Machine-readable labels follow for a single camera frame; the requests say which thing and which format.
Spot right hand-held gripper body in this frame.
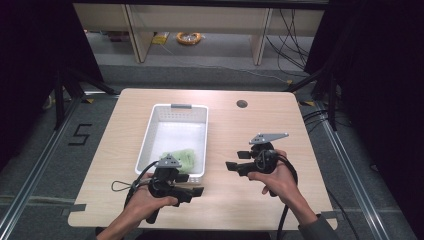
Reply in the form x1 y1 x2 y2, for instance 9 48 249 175
245 132 290 177

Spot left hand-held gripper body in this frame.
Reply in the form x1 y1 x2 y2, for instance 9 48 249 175
145 154 183 225

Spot plain green fleece mitten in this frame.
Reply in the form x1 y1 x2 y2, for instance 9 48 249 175
159 148 198 174

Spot white plastic basket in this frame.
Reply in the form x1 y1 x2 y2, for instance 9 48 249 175
134 103 210 185

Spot person's left hand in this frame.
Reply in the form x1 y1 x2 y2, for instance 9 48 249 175
124 172 180 222

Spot person's right hand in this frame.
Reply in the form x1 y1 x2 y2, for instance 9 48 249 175
247 148 303 208

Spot black metal stand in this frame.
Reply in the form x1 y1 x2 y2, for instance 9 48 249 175
283 65 340 132
53 65 117 132

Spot black curtain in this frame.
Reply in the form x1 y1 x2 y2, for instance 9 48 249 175
0 0 105 172
303 0 424 233

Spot yellow packet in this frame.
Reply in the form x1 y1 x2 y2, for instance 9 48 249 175
152 32 170 46

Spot light wooden shelf unit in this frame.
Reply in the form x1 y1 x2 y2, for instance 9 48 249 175
72 3 326 66

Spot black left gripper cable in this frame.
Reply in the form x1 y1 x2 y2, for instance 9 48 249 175
110 160 160 210

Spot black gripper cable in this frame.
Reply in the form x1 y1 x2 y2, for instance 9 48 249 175
110 160 160 210
274 153 300 240

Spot black floor cables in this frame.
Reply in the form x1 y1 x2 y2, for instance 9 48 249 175
300 109 330 135

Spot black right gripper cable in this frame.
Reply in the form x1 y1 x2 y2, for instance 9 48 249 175
274 153 300 240

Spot aluminium floor rail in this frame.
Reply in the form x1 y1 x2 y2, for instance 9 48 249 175
315 99 392 240
0 95 82 232

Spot thin white floor cable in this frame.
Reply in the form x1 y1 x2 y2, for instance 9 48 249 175
159 42 292 85

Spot long black floor cable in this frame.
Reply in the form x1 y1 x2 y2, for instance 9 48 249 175
325 187 356 240

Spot bundle of black hanging cables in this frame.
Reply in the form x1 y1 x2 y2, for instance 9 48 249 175
265 8 315 72

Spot orange cable coil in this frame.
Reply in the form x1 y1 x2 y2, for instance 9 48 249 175
175 31 203 47

